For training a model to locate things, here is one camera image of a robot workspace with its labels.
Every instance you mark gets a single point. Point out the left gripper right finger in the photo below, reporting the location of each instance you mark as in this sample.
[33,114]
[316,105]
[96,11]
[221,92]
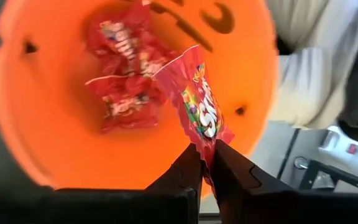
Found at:
[275,208]

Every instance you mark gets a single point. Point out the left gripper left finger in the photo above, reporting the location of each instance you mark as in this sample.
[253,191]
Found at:
[104,207]

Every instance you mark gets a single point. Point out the red Skittles candy pack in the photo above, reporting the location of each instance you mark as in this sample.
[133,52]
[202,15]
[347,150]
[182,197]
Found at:
[197,105]
[126,102]

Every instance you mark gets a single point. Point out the red Skittles bag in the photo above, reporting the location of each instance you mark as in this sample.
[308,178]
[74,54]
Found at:
[123,40]

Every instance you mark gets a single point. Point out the grey caster wheel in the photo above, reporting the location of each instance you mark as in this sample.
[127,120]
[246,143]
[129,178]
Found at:
[301,163]

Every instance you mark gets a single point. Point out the orange pumpkin bucket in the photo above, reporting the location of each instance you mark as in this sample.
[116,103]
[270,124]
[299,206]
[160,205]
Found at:
[57,140]

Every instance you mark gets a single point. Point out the person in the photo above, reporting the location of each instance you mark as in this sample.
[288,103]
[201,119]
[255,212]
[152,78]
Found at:
[315,77]

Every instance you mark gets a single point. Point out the black metal frame leg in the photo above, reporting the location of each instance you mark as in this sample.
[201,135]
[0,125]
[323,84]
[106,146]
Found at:
[337,175]

